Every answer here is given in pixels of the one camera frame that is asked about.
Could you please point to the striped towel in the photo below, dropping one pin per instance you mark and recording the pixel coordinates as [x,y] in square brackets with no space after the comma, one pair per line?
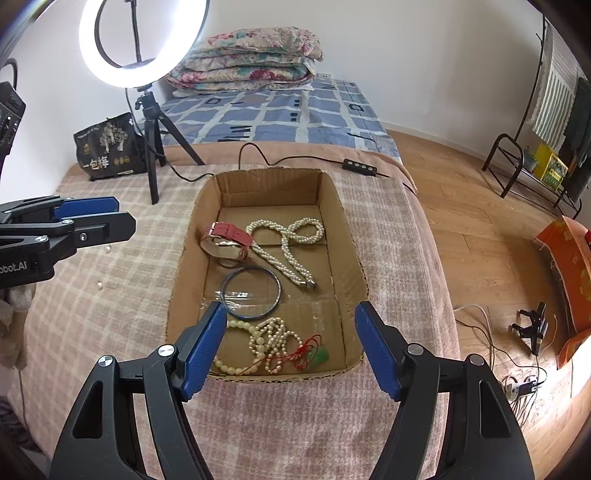
[554,92]

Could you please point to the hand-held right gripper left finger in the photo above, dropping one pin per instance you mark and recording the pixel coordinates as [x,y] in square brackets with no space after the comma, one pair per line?
[205,350]

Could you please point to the black printed bag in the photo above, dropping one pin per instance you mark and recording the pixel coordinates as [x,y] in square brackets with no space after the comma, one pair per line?
[111,152]

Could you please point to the dark hanging clothes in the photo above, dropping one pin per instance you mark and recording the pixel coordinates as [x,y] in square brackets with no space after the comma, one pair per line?
[579,138]

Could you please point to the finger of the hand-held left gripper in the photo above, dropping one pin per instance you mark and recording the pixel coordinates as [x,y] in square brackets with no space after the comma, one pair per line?
[87,206]
[111,226]

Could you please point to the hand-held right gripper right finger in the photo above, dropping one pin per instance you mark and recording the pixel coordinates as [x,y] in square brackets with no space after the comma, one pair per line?
[376,350]

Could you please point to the cardboard box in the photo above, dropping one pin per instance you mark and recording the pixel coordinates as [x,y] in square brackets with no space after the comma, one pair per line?
[332,230]

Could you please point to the small plant pot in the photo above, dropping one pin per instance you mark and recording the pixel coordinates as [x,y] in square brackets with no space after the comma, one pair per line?
[529,159]

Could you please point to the blue plaid bed sheet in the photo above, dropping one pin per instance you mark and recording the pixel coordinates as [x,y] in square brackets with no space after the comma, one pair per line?
[277,115]

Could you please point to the small black tripod stand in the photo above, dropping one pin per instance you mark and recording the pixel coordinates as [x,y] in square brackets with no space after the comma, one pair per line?
[535,327]

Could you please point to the folded floral quilts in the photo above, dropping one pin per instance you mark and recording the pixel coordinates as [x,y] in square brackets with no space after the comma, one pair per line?
[249,60]

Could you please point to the orange patterned cloth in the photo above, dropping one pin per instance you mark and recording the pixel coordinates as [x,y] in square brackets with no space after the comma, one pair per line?
[572,277]

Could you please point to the dark bangle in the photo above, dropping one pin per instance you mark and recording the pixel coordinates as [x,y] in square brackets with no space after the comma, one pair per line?
[251,316]

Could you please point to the black tripod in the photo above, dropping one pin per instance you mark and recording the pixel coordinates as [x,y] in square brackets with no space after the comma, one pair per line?
[152,161]

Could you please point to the wall outlet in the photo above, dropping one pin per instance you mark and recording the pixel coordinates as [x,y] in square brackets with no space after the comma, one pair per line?
[323,75]

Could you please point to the black clothes rack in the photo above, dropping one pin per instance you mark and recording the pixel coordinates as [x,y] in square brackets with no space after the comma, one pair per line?
[489,157]

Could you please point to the yellow box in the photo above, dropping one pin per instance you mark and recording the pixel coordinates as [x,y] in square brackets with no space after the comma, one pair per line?
[551,168]

